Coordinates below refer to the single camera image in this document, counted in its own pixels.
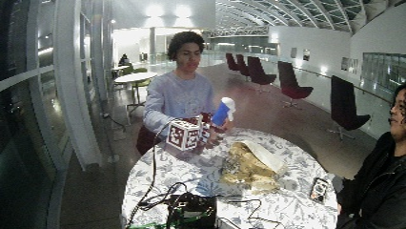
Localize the blue bottle with white cap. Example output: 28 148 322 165
209 96 237 128

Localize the white cube with black markers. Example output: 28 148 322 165
165 117 204 152

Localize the crumpled golden paper bag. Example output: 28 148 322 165
220 139 286 194

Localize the floral grey white tablecloth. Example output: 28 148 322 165
121 127 340 229

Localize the person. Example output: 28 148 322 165
143 31 236 151
337 83 406 229
117 53 132 68

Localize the dark red swivel chair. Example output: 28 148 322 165
225 52 241 73
234 53 252 81
246 55 278 94
277 60 314 110
326 74 371 141

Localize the black electronics box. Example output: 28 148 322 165
166 192 218 229

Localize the white round table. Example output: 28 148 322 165
113 72 158 125

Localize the black smartphone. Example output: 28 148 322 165
309 177 330 203

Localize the long black glove cable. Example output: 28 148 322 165
124 117 189 229

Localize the thin black cable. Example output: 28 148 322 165
216 198 285 227

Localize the black floor cable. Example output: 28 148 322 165
100 113 128 134

